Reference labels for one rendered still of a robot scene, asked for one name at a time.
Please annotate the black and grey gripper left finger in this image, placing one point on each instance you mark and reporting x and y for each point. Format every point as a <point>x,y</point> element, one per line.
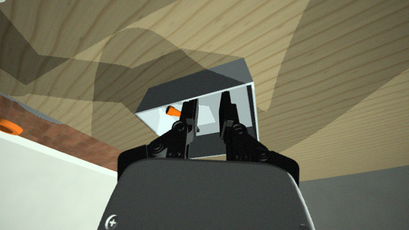
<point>175,143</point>

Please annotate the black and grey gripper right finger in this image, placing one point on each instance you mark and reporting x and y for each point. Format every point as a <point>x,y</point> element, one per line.
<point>240,146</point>

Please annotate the open grey steel box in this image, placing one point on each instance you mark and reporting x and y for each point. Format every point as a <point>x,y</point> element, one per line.
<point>207,85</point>

